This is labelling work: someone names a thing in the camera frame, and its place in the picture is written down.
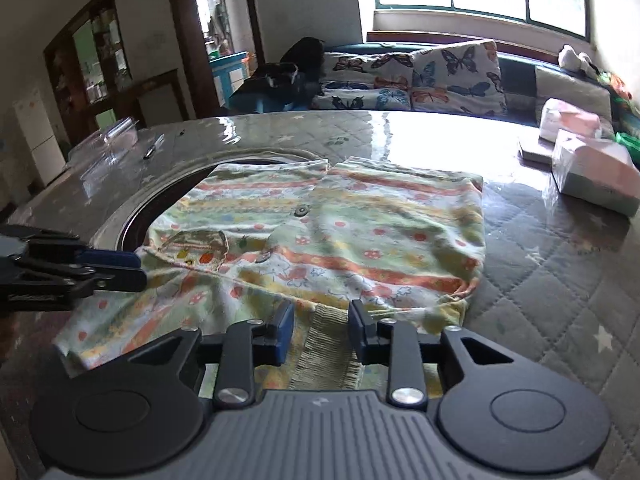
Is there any small flat dark box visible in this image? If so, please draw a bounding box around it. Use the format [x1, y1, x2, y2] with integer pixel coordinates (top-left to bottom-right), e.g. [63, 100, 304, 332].
[517, 140, 556, 166]

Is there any orange plush toy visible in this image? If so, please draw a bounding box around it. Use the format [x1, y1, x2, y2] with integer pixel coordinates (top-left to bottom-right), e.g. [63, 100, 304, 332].
[602, 72, 633, 103]

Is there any black bag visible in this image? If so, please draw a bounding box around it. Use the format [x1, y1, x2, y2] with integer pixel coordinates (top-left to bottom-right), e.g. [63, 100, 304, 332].
[252, 61, 306, 101]
[229, 80, 321, 113]

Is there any green plastic bowl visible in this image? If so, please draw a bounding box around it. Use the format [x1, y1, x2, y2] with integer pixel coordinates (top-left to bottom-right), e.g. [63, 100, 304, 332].
[614, 131, 640, 166]

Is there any black marker pen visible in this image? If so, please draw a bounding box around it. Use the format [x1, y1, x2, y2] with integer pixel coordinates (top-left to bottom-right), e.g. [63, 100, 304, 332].
[142, 135, 166, 161]

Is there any grey star quilted table cover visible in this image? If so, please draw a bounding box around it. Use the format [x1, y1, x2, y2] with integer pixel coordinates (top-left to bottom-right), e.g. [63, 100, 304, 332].
[0, 110, 640, 480]

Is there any blue painted cabinet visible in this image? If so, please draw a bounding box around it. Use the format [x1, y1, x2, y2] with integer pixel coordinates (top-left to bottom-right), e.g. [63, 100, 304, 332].
[210, 51, 251, 106]

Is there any butterfly print cushion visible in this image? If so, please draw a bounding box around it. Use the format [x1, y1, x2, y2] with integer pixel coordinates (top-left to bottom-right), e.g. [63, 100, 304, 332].
[410, 40, 508, 117]
[311, 50, 416, 112]

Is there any grey white pillow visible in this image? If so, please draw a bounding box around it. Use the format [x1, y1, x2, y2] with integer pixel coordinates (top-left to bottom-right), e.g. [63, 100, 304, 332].
[532, 66, 613, 121]

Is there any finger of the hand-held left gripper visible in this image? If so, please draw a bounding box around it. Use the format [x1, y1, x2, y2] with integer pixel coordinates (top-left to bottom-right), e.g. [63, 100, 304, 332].
[75, 266, 149, 295]
[75, 248, 142, 269]

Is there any pastel patterned child's jacket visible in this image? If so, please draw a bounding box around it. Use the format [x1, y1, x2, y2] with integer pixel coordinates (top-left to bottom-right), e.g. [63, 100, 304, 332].
[52, 156, 488, 391]

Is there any hanging dark coat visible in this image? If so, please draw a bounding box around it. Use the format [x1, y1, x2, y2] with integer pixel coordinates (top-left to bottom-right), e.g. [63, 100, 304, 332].
[207, 2, 231, 51]

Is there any wooden framed white panel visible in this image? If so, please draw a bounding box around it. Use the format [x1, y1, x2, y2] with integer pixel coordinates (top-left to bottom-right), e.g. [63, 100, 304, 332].
[131, 67, 193, 126]

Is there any black and white plush toy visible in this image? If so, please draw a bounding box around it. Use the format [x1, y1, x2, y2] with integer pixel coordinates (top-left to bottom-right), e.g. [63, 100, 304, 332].
[557, 44, 601, 78]

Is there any wooden glass door cabinet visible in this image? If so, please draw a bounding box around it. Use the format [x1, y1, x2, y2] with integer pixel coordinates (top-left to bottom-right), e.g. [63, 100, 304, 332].
[44, 0, 133, 126]

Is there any pink and green tissue pack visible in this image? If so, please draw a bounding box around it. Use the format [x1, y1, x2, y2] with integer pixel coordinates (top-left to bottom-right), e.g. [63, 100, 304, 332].
[550, 129, 640, 218]

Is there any white small cabinet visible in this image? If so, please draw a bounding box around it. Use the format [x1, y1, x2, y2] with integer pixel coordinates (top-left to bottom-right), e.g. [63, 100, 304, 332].
[12, 87, 66, 186]

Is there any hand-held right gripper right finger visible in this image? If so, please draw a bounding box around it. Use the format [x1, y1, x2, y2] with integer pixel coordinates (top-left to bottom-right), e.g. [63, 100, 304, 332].
[348, 299, 516, 407]

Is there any clear plastic container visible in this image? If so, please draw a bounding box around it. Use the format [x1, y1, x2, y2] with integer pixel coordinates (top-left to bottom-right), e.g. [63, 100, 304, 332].
[67, 116, 141, 181]

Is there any brown door frame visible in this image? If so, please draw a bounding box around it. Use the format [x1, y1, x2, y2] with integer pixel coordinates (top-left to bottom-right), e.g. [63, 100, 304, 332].
[165, 0, 266, 121]

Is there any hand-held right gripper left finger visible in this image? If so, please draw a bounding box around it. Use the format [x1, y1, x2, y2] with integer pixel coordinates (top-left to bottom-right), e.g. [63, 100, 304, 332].
[127, 301, 296, 409]

